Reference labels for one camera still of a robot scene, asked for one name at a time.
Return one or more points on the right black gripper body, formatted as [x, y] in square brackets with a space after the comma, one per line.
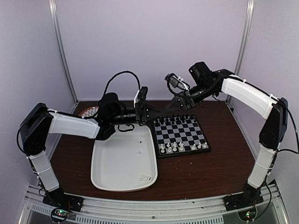
[189, 101]

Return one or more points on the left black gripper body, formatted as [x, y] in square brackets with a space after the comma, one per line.
[139, 114]

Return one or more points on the white chess queen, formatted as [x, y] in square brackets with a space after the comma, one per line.
[181, 147]

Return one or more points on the white rectangular tray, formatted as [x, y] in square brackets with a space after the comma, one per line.
[115, 167]

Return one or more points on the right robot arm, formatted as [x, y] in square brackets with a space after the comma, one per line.
[272, 111]

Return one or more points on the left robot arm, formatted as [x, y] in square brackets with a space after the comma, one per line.
[42, 121]

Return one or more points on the black chess pieces row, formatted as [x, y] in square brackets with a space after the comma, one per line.
[176, 119]

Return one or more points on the white chess piece pair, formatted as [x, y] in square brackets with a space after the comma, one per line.
[145, 178]

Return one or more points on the black and white chessboard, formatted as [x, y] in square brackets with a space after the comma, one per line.
[188, 134]

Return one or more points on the patterned ceramic plate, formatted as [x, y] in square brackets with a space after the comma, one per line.
[89, 112]

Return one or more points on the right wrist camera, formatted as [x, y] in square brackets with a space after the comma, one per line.
[177, 82]

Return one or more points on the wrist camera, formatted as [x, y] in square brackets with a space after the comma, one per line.
[140, 96]
[177, 82]

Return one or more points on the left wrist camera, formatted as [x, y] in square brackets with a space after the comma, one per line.
[140, 96]

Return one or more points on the front aluminium rail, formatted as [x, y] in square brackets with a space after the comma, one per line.
[209, 210]

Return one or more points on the right aluminium frame post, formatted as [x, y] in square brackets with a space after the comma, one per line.
[245, 35]

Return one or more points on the aluminium frame post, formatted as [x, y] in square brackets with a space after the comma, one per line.
[245, 35]
[63, 59]

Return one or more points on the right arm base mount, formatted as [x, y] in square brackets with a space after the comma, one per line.
[240, 201]

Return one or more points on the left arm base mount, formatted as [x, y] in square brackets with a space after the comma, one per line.
[63, 201]

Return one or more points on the left aluminium frame post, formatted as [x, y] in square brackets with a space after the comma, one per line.
[63, 59]

